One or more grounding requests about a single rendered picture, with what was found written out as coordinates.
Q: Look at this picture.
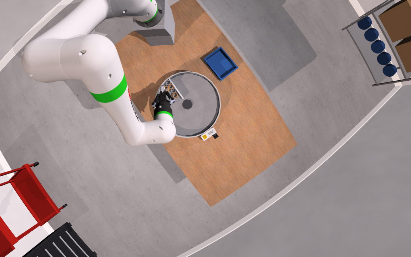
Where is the blue open-top crate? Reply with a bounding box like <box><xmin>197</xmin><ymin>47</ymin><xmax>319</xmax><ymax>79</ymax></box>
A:
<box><xmin>204</xmin><ymin>47</ymin><xmax>238</xmax><ymax>81</ymax></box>

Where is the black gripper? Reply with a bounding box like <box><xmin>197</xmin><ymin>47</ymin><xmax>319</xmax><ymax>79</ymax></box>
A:
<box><xmin>152</xmin><ymin>86</ymin><xmax>175</xmax><ymax>108</ymax></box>

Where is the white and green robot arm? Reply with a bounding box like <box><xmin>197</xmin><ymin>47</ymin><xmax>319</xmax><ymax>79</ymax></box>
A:
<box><xmin>21</xmin><ymin>0</ymin><xmax>176</xmax><ymax>147</ymax></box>

